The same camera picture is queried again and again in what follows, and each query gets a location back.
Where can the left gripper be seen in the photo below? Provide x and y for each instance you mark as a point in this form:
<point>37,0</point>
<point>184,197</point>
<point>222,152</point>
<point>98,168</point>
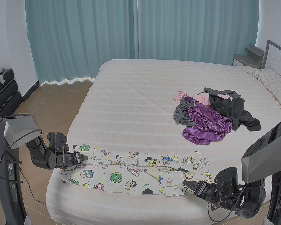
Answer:
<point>76,159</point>

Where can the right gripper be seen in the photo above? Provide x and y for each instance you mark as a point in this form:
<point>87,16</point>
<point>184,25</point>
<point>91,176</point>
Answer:
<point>205,190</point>

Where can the white printed pyjama top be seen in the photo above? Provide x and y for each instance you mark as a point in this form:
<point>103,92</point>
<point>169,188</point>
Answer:
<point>117,174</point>

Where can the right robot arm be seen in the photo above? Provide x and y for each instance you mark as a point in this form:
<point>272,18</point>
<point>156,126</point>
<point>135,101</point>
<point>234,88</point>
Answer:
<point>264,153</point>

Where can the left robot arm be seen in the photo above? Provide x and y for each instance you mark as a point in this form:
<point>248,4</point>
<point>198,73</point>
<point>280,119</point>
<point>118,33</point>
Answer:
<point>21,130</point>

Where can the pile of clothes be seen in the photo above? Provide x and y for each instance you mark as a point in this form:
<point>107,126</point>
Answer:
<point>234,106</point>

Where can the bed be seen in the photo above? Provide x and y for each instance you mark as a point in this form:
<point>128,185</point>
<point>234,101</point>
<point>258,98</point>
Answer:
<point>142,97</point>

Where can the purple satin garment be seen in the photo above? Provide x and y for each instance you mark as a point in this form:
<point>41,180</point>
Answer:
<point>201,121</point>

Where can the black chest of drawers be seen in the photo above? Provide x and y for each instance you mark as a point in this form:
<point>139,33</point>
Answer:
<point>4,95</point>

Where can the cream pillow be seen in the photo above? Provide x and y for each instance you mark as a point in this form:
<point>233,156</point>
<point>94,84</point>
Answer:
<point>271,83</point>

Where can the blue-green curtain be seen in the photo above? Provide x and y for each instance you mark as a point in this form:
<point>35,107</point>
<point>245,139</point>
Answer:
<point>84,31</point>
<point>196,20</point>

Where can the grey bedside table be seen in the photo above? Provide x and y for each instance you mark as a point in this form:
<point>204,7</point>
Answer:
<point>243,60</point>

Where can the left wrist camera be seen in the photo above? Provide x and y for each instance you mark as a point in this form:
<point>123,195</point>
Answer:
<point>66,147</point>

